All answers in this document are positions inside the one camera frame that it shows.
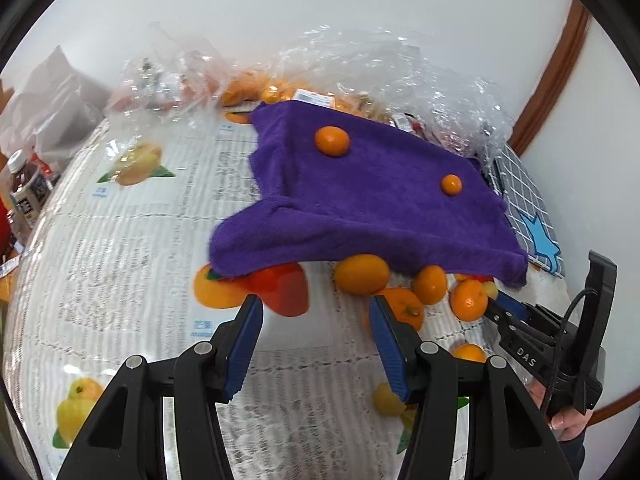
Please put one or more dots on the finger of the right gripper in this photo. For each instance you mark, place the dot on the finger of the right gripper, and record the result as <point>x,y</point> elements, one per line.
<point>509,307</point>
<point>518,339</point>

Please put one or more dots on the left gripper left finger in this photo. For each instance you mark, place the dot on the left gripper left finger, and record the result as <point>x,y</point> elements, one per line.
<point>123,438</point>

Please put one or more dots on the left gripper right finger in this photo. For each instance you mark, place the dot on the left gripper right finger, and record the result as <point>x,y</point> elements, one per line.
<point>508,436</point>

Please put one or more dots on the pale yellow small fruit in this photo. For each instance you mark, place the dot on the pale yellow small fruit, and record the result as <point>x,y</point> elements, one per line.
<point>491,289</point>

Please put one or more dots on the large orange mandarin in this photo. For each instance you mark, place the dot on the large orange mandarin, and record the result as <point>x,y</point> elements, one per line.
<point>468,300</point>

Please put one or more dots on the small orange mandarin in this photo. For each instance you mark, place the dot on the small orange mandarin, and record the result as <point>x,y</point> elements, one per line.
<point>430,285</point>

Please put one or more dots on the mandarin with stem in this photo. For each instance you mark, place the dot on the mandarin with stem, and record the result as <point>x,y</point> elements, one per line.
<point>406,306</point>

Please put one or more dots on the pale yellow round fruit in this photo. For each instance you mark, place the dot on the pale yellow round fruit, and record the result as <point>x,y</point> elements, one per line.
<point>386,402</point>

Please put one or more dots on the oval orange mandarin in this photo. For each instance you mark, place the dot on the oval orange mandarin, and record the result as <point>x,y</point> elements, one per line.
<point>361,275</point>

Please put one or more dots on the orange mandarin one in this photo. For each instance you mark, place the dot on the orange mandarin one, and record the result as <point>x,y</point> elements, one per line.
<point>332,141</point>

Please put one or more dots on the clear bag red fruits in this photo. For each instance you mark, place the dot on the clear bag red fruits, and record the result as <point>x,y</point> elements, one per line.
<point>462,114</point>

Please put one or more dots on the person's right hand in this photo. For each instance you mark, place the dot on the person's right hand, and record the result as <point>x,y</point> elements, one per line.
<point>567,423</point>

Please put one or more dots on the grey checkered cloth blue star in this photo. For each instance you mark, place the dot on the grey checkered cloth blue star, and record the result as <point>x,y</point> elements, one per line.
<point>525,211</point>

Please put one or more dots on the fruit print tablecloth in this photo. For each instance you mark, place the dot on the fruit print tablecloth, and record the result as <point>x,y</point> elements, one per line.
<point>109,273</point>

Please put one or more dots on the purple towel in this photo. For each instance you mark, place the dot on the purple towel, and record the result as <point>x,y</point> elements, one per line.
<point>382,198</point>

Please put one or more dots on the dark drink bottle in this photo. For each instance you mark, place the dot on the dark drink bottle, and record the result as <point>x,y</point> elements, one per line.
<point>30,188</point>

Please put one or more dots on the clear bag of oranges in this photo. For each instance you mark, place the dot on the clear bag of oranges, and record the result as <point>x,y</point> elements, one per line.
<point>369,73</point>

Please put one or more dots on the white plastic bag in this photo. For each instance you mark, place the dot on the white plastic bag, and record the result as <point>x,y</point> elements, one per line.
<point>49,116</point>

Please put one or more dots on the clear plastic bag left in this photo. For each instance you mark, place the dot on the clear plastic bag left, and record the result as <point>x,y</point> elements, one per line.
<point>178,74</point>

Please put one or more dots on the brown wooden door frame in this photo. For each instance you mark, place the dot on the brown wooden door frame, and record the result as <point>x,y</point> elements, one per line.
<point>553,79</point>

